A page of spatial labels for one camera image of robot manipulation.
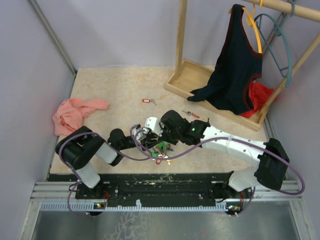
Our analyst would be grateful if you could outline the large keyring with coloured tags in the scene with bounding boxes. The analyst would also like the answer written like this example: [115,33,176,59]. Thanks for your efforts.
[151,141,174,165]

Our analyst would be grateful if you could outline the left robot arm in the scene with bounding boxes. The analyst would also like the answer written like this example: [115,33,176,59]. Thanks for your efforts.
[55,124,160,199]

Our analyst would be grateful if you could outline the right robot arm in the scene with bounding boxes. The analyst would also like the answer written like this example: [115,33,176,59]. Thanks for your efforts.
[156,110,289,198]

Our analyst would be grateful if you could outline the key with long red tag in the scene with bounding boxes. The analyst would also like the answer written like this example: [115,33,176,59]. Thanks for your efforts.
[182,110,200,119]

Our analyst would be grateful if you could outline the wooden clothes rack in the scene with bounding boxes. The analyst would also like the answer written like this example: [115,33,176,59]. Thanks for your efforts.
[165,0,320,131]

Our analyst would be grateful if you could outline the pink crumpled cloth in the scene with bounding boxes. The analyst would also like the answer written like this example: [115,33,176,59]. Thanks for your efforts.
[52,98,110,136]

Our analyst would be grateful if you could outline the red cloth in rack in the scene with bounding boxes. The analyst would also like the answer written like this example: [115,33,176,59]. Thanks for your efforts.
[240,82,275,118]

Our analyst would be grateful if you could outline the dark navy tank top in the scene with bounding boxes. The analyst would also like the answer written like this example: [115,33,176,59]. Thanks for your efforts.
[187,4,263,118]

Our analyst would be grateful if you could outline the yellow clothes hanger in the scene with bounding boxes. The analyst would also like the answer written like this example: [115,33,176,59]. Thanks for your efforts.
[242,3,262,54]

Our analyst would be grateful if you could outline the blue-grey clothes hanger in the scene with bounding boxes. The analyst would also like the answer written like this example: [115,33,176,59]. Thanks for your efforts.
[254,13,293,88]

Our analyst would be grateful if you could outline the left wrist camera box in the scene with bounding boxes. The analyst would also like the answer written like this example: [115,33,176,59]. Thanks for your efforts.
[130,125,149,143]

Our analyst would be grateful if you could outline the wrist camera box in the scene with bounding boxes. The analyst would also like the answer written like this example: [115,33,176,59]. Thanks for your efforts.
[144,117,163,137]
[130,125,149,143]

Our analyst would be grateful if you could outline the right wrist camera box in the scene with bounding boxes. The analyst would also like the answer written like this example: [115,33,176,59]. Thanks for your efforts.
[144,117,163,137]

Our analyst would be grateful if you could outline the key with yellow ring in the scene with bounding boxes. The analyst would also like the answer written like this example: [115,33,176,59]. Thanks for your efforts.
[201,118,210,123]

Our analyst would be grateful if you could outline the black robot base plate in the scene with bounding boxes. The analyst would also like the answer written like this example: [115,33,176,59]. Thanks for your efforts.
[74,170,253,216]

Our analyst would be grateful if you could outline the grey wall corner rail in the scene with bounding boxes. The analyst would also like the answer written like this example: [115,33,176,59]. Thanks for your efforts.
[26,0,77,75]

